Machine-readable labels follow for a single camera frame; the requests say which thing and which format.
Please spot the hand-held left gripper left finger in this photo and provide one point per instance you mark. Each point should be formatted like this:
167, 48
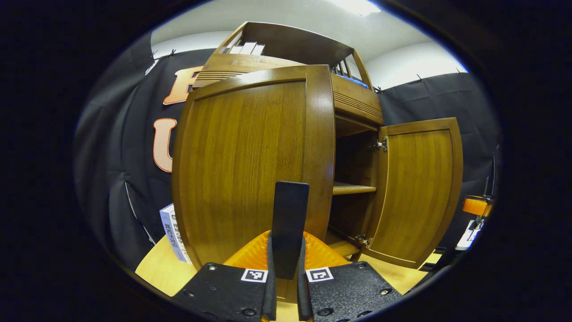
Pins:
271, 302

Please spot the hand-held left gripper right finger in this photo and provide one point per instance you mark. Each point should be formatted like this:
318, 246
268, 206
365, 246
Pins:
302, 299

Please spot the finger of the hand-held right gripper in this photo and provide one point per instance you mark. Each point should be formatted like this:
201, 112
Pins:
476, 205

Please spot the wooden shoe cabinet door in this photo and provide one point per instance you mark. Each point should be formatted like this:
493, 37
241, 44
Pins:
415, 192
241, 170

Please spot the metal door hinge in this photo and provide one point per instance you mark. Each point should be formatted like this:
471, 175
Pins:
380, 144
363, 240

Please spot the wooden cabinet shelf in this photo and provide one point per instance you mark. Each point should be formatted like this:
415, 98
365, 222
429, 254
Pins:
353, 188

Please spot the wooden cabinet drawer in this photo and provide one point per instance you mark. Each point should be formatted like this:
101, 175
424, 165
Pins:
357, 100

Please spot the white and blue book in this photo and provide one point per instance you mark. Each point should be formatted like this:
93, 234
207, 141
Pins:
172, 241
178, 223

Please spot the black backdrop cloth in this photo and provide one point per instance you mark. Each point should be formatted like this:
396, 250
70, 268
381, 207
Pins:
429, 96

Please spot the blue towel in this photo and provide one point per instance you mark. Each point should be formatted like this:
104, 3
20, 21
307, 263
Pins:
357, 83

